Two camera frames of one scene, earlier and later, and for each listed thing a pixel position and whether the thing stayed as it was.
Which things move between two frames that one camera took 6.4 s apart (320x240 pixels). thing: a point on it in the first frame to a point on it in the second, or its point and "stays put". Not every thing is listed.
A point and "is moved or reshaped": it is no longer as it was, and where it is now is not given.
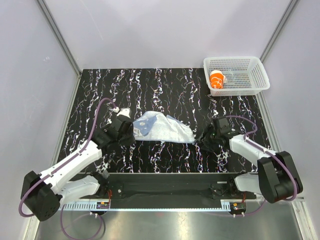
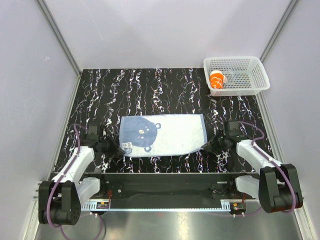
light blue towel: (155, 125) is moved or reshaped
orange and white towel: (217, 79) stays put
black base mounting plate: (169, 186) stays put
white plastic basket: (244, 75) stays put
